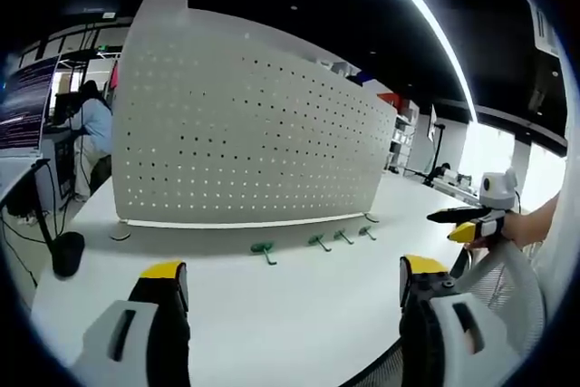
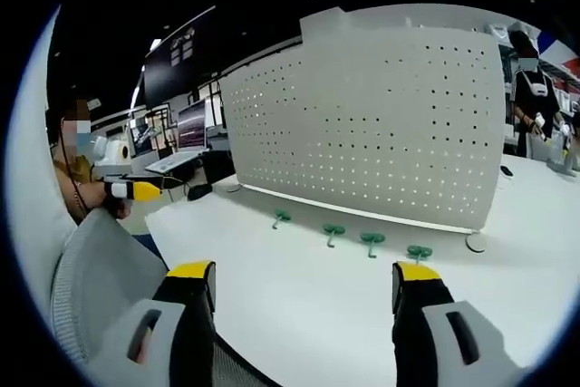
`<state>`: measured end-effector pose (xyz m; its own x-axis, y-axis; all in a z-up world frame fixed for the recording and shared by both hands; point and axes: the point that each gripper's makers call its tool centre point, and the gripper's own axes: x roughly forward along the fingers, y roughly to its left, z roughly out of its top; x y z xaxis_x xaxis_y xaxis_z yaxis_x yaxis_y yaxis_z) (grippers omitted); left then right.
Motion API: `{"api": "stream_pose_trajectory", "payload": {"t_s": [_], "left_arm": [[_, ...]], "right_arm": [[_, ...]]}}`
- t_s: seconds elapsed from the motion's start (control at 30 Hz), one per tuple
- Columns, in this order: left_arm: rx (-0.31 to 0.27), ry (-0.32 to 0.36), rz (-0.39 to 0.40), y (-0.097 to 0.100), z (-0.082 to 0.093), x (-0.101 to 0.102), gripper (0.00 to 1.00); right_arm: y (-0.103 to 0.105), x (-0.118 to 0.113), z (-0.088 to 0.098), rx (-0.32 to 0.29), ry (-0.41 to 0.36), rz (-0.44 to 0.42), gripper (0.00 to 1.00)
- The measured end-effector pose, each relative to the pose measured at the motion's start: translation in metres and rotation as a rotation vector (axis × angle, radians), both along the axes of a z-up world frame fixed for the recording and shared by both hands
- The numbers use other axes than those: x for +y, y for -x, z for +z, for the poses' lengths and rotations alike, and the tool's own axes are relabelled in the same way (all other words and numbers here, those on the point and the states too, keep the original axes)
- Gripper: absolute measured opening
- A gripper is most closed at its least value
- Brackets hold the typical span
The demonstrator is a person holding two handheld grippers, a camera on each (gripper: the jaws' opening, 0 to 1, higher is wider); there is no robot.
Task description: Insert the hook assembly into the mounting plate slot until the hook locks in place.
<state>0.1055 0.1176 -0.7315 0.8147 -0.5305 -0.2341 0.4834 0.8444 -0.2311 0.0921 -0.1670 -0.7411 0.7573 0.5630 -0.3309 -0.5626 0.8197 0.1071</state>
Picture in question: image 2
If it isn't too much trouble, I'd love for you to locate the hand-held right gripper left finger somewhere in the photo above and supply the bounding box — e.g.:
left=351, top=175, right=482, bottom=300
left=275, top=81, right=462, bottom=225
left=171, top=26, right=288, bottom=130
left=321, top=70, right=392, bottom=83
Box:
left=85, top=259, right=217, bottom=387

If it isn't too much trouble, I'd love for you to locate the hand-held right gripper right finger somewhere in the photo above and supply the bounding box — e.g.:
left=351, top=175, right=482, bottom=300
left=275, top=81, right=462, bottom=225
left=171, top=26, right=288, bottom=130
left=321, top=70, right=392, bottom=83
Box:
left=391, top=261, right=532, bottom=387

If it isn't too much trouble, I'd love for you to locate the white perforated mounting plate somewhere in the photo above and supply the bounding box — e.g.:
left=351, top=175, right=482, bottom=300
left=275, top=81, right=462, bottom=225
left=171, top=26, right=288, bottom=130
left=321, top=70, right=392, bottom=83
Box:
left=218, top=5, right=507, bottom=237

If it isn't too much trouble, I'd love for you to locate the person's left hand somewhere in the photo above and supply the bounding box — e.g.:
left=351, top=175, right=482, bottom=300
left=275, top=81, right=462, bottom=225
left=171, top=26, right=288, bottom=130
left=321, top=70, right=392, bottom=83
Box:
left=102, top=198, right=134, bottom=220

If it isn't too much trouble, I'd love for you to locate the white round-eyed device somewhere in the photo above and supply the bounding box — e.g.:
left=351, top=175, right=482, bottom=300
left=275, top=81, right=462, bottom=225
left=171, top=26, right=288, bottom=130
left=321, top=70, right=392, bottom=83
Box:
left=90, top=134, right=133, bottom=167

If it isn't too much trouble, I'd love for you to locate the computer monitor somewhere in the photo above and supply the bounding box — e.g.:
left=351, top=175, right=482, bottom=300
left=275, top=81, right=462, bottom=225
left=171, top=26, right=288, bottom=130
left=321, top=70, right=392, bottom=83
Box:
left=177, top=101, right=208, bottom=151
left=129, top=121, right=159, bottom=158

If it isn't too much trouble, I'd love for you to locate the black computer mouse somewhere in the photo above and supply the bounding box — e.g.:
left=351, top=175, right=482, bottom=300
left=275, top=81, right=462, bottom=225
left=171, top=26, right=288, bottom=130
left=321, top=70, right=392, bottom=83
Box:
left=187, top=183, right=214, bottom=202

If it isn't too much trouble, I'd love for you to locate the person's upper body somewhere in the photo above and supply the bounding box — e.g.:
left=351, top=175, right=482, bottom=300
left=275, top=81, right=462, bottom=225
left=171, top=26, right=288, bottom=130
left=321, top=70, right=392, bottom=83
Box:
left=44, top=105, right=97, bottom=179

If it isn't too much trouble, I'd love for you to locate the grey mesh office chair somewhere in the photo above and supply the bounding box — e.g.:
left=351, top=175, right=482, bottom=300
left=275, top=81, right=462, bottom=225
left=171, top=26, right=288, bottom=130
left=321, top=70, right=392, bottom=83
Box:
left=48, top=208, right=277, bottom=387

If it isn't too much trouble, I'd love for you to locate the large black display board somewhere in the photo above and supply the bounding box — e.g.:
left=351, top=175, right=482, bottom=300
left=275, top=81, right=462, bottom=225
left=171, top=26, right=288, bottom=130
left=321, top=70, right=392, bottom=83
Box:
left=143, top=5, right=218, bottom=108

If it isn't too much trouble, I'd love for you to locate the grey stand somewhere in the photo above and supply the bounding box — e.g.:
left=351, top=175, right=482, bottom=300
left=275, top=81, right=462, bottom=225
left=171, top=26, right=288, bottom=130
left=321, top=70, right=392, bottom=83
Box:
left=546, top=150, right=577, bottom=176

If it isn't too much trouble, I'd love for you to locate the thin black cable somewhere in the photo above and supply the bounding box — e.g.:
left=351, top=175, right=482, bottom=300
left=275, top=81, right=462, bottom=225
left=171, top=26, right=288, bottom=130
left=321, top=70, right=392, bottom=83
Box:
left=57, top=117, right=90, bottom=214

